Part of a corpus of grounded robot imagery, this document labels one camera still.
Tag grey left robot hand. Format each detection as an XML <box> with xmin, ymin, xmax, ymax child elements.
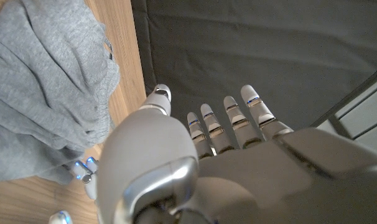
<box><xmin>96</xmin><ymin>83</ymin><xmax>377</xmax><ymax>224</ymax></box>

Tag gray shorts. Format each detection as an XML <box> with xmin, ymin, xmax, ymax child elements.
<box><xmin>0</xmin><ymin>0</ymin><xmax>121</xmax><ymax>185</ymax></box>

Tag black backdrop curtain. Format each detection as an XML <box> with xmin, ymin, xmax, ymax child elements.
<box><xmin>131</xmin><ymin>0</ymin><xmax>377</xmax><ymax>149</ymax></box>

